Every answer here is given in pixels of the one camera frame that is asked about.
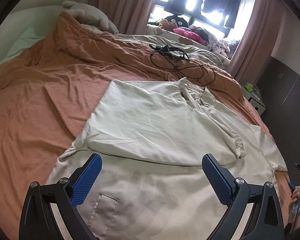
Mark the cream white large garment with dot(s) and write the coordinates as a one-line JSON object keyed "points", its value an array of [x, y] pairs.
{"points": [[151, 137]]}

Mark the dark grey wardrobe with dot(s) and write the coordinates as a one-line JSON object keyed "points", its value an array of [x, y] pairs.
{"points": [[280, 91]]}

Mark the white bedside shelf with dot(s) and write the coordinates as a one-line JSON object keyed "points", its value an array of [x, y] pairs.
{"points": [[253, 95]]}

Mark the orange-brown bed blanket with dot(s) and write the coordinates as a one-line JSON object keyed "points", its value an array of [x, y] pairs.
{"points": [[50, 90]]}

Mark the grey plush toy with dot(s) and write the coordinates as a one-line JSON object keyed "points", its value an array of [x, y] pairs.
{"points": [[90, 17]]}

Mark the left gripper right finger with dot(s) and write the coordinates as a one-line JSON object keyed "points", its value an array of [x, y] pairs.
{"points": [[265, 220]]}

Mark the right pink-brown curtain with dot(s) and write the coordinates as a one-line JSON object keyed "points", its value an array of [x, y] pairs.
{"points": [[258, 41]]}

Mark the brown black plush toy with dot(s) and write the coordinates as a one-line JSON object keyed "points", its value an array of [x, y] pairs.
{"points": [[172, 22]]}

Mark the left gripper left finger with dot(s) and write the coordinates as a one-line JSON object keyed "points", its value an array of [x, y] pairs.
{"points": [[37, 218]]}

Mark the pink cloth on sill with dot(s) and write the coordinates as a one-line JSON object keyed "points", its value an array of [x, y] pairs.
{"points": [[189, 34]]}

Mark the floral patterned bed sheet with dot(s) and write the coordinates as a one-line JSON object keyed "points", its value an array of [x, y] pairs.
{"points": [[196, 51]]}

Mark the mint green pillow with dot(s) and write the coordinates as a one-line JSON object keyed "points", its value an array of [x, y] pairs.
{"points": [[28, 38]]}

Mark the pink-brown curtain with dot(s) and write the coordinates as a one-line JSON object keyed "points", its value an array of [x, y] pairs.
{"points": [[258, 41], [129, 16]]}

